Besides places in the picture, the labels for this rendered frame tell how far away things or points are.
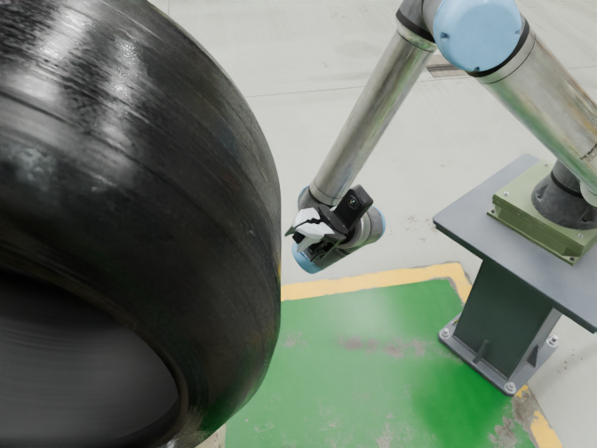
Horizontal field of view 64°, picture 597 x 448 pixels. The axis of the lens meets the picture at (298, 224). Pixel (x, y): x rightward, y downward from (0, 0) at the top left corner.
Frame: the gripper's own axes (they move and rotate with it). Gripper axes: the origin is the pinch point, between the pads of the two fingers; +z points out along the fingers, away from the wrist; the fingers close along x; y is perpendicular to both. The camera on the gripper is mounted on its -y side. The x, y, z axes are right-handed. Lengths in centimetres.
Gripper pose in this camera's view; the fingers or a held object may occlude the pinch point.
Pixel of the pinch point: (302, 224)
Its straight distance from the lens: 78.1
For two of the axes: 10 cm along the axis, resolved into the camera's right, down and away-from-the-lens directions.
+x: -6.0, -7.5, 2.9
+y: -6.4, 6.6, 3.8
